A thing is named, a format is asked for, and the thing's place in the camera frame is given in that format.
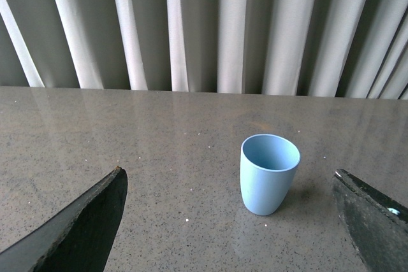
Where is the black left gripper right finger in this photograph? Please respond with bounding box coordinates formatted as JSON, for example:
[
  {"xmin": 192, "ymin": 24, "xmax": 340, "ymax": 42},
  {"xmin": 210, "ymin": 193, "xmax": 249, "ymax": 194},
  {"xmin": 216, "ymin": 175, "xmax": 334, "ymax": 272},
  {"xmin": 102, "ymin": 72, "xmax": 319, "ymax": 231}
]
[{"xmin": 332, "ymin": 169, "xmax": 407, "ymax": 271}]

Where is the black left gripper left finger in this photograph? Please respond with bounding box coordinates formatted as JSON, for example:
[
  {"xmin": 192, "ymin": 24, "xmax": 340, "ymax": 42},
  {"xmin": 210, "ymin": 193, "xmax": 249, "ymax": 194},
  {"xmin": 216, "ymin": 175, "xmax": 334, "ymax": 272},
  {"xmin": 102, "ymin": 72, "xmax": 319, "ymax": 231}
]
[{"xmin": 1, "ymin": 167, "xmax": 128, "ymax": 271}]

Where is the blue plastic cup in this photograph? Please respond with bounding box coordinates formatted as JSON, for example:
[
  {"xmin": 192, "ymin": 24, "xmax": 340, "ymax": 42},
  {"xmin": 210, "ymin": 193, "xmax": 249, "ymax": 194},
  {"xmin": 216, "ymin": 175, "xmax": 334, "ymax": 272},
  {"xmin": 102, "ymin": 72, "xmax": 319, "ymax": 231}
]
[{"xmin": 240, "ymin": 134, "xmax": 301, "ymax": 216}]

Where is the grey pleated curtain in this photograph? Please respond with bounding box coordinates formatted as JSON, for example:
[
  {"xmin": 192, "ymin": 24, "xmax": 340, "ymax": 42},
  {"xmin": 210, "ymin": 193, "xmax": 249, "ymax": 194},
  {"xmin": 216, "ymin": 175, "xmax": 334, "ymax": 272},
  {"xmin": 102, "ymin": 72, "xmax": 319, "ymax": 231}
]
[{"xmin": 1, "ymin": 0, "xmax": 407, "ymax": 99}]

